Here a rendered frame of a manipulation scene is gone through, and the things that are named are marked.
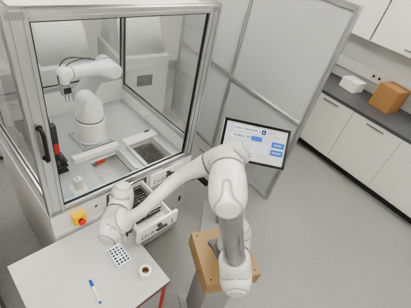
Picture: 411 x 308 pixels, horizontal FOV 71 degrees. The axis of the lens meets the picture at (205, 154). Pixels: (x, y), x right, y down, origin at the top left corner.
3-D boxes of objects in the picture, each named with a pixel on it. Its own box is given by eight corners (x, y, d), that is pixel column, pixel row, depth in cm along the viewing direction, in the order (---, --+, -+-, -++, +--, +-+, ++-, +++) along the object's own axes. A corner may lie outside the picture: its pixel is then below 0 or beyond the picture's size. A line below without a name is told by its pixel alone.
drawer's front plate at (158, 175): (181, 172, 218) (183, 161, 211) (150, 187, 200) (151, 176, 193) (180, 171, 219) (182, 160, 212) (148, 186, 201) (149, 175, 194)
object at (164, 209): (172, 218, 182) (174, 212, 179) (137, 239, 166) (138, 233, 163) (137, 180, 201) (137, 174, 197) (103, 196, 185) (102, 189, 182)
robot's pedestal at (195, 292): (225, 326, 218) (254, 277, 170) (187, 337, 208) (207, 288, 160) (212, 287, 239) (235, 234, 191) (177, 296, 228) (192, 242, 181)
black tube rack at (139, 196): (159, 212, 183) (161, 206, 179) (136, 226, 173) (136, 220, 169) (140, 191, 194) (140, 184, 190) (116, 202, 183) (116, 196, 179)
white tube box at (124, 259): (131, 262, 163) (131, 258, 161) (117, 270, 158) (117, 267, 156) (120, 245, 169) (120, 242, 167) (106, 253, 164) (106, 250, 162)
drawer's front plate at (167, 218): (176, 220, 183) (178, 209, 177) (137, 244, 166) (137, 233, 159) (174, 219, 184) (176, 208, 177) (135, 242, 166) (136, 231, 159)
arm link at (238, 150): (201, 144, 119) (199, 167, 109) (241, 127, 113) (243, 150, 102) (216, 164, 126) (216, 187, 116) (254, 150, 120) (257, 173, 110)
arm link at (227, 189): (250, 260, 155) (254, 302, 139) (220, 260, 157) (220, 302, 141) (248, 153, 105) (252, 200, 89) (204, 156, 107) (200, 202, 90)
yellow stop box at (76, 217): (87, 221, 169) (87, 214, 164) (76, 227, 164) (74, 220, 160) (84, 216, 171) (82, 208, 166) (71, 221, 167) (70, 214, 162)
